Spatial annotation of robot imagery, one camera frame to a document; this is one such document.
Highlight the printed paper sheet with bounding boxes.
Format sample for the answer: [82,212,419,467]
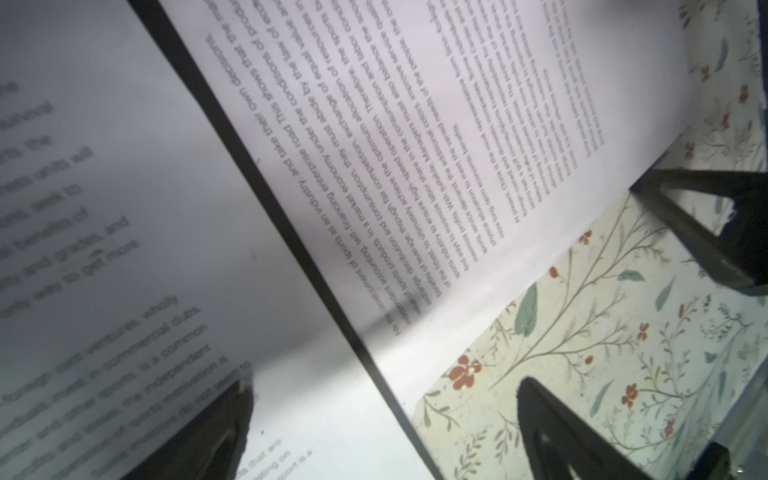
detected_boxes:
[162,1,691,412]
[1,1,428,479]

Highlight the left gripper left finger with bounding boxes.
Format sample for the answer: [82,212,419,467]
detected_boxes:
[125,379,255,480]

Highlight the printed paper sheet front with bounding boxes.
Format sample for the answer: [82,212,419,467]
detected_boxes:
[1,1,428,479]

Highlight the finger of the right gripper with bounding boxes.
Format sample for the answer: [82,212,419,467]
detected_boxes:
[628,107,768,298]

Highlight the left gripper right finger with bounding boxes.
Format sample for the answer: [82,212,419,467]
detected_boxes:
[517,377,648,479]

